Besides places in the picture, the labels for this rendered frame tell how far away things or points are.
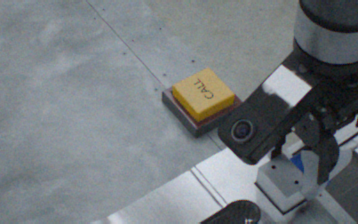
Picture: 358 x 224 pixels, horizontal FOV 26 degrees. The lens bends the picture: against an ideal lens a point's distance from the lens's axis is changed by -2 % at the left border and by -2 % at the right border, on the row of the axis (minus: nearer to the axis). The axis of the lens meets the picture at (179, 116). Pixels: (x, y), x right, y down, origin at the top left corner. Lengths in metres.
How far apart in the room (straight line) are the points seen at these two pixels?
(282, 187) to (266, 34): 1.51
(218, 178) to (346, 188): 0.89
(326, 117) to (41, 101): 0.46
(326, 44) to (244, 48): 1.60
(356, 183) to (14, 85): 0.90
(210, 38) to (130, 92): 1.24
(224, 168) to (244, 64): 1.36
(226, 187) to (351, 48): 0.26
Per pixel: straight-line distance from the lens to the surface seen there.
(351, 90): 0.76
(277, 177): 0.84
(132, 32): 1.15
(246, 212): 0.85
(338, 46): 0.67
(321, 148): 0.76
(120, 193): 0.96
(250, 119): 0.71
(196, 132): 1.00
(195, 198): 0.85
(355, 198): 1.72
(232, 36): 2.30
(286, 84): 0.72
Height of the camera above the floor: 1.60
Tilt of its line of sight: 50 degrees down
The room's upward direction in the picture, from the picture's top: 2 degrees clockwise
